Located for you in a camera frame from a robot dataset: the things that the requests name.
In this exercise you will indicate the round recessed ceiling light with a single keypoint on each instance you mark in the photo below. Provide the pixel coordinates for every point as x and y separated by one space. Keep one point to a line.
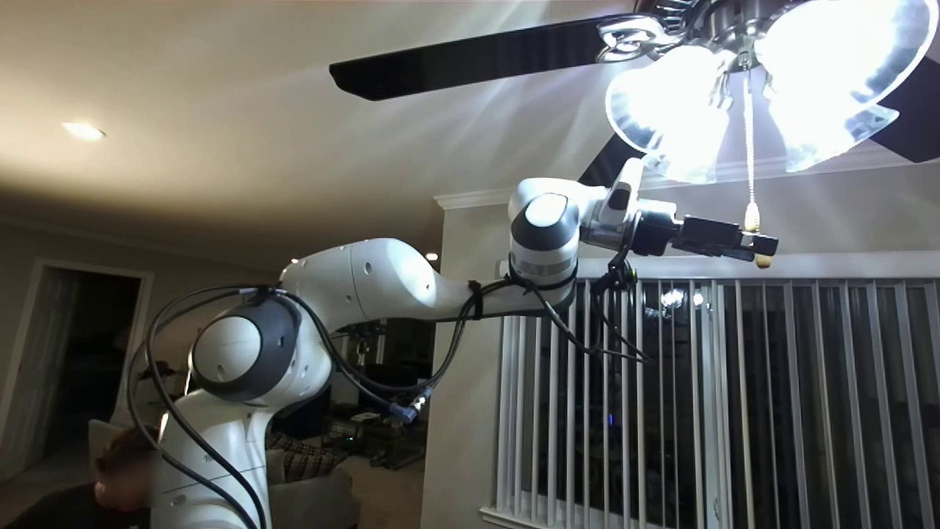
84 129

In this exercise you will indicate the grey vertical blinds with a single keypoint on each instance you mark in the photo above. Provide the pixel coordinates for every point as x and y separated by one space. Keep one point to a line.
782 400

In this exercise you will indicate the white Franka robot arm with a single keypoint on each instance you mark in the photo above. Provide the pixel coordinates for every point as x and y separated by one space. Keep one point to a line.
363 288

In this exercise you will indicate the dark fan blade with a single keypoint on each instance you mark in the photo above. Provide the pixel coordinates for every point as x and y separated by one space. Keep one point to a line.
914 113
470 60
610 161

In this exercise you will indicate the ceiling fan motor housing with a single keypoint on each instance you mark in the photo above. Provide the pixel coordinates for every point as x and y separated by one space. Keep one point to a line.
705 17

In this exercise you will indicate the white blinds valance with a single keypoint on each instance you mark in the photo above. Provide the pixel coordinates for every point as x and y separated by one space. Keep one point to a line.
840 264

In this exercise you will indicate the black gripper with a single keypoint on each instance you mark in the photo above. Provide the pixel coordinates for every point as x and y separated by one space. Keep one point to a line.
685 236

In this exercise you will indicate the cardboard box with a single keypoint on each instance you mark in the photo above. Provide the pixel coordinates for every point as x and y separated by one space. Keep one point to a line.
128 464

